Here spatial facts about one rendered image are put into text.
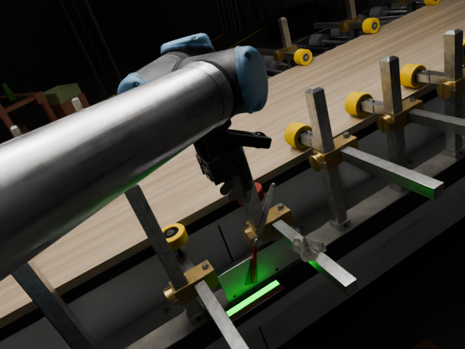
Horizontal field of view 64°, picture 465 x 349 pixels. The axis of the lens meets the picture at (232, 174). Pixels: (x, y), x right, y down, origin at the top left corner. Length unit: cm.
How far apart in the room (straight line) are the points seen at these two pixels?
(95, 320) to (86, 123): 97
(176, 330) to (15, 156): 84
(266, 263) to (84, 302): 53
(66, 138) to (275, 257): 82
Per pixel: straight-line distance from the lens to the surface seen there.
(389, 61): 111
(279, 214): 100
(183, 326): 107
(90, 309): 122
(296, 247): 89
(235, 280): 103
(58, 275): 114
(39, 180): 29
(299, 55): 203
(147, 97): 38
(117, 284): 119
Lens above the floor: 147
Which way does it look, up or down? 29 degrees down
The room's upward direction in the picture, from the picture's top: 19 degrees counter-clockwise
